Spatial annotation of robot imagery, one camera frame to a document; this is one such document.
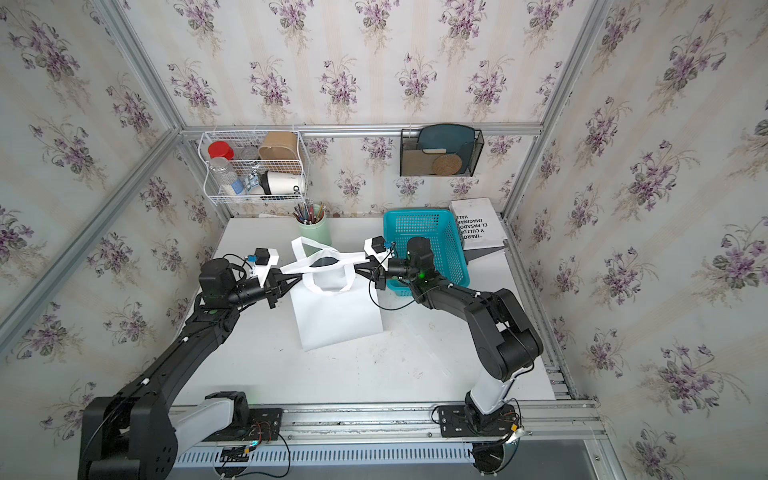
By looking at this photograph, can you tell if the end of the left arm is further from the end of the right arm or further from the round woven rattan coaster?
the round woven rattan coaster

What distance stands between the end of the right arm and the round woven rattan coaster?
0.42 m

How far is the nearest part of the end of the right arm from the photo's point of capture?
2.39ft

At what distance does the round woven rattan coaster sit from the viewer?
0.97 m
